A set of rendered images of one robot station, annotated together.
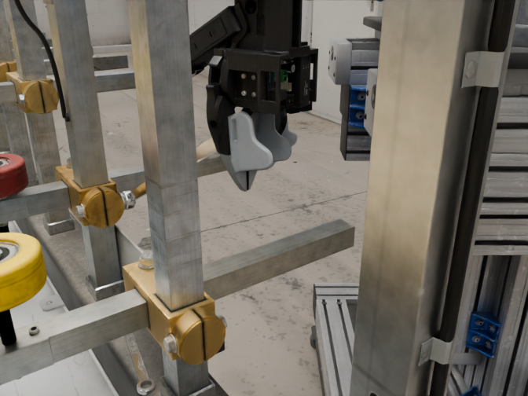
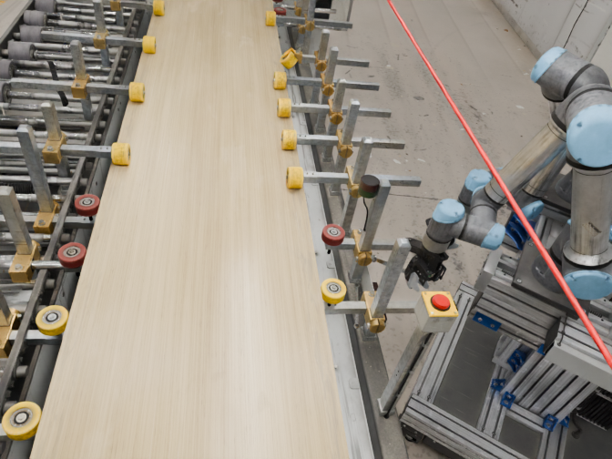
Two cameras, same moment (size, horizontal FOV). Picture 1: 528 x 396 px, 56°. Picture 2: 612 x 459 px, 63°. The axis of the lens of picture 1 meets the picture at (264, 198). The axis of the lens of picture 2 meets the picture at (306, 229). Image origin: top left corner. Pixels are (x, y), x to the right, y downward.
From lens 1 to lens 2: 116 cm
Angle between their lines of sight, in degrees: 27
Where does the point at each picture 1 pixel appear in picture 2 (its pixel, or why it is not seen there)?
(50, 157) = (351, 209)
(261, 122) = not seen: hidden behind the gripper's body
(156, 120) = (386, 280)
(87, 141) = (368, 239)
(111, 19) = not seen: outside the picture
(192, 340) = (374, 327)
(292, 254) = not seen: hidden behind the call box
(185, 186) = (388, 293)
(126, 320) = (359, 311)
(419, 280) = (407, 361)
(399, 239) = (407, 353)
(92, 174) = (365, 248)
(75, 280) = (344, 268)
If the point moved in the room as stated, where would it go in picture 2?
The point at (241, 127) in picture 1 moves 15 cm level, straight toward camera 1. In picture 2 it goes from (413, 277) to (399, 311)
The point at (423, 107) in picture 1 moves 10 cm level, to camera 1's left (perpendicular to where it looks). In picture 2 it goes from (414, 342) to (378, 323)
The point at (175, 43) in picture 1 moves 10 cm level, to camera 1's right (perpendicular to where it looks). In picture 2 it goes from (398, 268) to (431, 283)
